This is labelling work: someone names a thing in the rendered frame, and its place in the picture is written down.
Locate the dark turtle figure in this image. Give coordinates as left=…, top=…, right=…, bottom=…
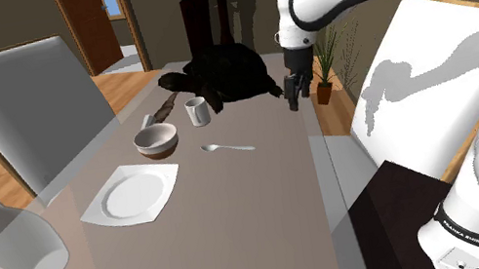
left=153, top=34, right=287, bottom=123

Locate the potted green plant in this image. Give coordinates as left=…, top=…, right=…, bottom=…
left=304, top=18, right=372, bottom=108

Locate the white vase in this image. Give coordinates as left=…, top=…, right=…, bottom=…
left=0, top=177, right=73, bottom=269

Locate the white mug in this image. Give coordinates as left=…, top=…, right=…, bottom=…
left=182, top=95, right=214, bottom=130

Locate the brown wooden door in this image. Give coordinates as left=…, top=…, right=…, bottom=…
left=52, top=0, right=154, bottom=85

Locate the knife with dark handle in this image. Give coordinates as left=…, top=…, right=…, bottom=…
left=135, top=90, right=184, bottom=133

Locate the dark robot stand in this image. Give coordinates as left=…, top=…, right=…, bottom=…
left=339, top=145, right=479, bottom=269

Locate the white chair with wooden frame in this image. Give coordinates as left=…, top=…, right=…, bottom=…
left=330, top=0, right=479, bottom=199

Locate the grey-brown dining table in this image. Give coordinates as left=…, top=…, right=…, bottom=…
left=0, top=36, right=371, bottom=269

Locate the grey chair with wooden frame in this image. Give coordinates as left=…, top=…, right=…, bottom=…
left=0, top=27, right=131, bottom=216

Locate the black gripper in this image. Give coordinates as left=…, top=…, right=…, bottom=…
left=276, top=43, right=324, bottom=114

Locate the white square plate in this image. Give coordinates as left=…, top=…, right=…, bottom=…
left=72, top=155, right=188, bottom=235

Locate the white and brown bowl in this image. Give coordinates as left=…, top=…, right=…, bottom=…
left=131, top=120, right=182, bottom=165

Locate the silver spoon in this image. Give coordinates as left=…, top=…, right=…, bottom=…
left=200, top=136, right=257, bottom=160

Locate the dark wooden stand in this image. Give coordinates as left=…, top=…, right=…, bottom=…
left=163, top=0, right=243, bottom=64

